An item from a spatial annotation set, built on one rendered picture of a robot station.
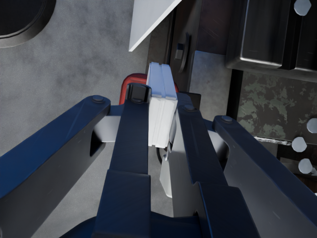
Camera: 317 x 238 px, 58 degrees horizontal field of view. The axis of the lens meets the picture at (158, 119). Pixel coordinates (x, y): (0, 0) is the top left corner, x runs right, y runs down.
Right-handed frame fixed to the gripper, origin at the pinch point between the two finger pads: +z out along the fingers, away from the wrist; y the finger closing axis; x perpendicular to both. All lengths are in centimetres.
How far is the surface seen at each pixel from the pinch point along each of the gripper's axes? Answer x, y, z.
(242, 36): 2.8, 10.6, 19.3
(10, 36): -18, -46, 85
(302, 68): 0.5, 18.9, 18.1
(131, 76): -2.1, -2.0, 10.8
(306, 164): -12.9, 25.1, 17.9
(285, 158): -42, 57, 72
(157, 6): 2, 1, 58
